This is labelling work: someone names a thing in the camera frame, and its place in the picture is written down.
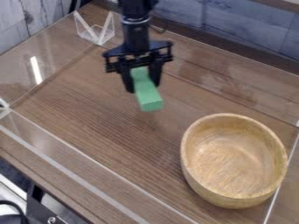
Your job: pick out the clear acrylic corner bracket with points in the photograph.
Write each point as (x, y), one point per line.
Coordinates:
(96, 34)

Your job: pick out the green rectangular stick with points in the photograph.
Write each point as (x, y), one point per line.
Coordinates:
(145, 92)

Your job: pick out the wooden bowl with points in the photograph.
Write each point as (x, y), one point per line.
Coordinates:
(233, 160)

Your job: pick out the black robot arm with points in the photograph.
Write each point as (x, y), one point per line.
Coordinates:
(139, 51)

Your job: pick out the clear acrylic enclosure walls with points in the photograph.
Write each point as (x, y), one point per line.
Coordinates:
(105, 158)

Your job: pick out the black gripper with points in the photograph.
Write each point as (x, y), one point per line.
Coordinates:
(120, 59)

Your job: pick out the black table frame bracket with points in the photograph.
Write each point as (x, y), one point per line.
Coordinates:
(45, 210)

